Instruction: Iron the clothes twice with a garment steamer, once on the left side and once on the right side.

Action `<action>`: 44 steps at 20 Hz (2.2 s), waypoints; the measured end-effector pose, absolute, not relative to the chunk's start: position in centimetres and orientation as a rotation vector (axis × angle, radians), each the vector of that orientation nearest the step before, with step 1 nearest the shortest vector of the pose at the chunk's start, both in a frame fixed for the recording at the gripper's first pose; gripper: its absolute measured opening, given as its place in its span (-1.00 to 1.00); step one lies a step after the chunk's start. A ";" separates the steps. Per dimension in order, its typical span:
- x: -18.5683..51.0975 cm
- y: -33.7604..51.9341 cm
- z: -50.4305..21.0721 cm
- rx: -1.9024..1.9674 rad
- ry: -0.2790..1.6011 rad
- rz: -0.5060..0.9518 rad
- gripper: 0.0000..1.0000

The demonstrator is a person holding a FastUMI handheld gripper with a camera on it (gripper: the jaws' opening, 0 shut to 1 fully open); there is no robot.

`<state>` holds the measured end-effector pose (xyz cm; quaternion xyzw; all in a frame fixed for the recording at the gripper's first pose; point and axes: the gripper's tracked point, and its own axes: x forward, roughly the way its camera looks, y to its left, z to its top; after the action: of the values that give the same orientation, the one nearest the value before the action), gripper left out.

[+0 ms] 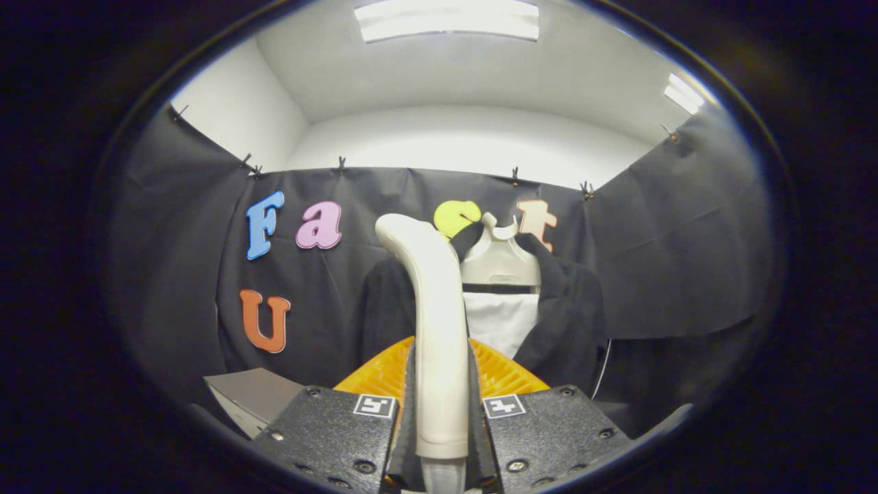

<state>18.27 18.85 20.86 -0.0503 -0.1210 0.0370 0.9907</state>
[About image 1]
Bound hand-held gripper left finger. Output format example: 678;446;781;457
250;336;418;494

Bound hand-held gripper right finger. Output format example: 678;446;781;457
468;338;635;494

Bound black suit jacket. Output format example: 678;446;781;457
360;223;611;397

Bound white garment steamer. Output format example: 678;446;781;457
375;213;471;494

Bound white padded garment form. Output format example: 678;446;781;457
463;292;541;360

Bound cream plastic hanger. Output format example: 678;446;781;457
458;212;543;296

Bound black backdrop cloth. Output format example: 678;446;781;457
103;103;779;440

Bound row of black backdrop clips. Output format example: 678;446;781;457
171;103;680;201

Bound small ceiling light panel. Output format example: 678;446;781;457
663;73;706;115

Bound thin white cable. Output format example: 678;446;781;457
591;339;611;400

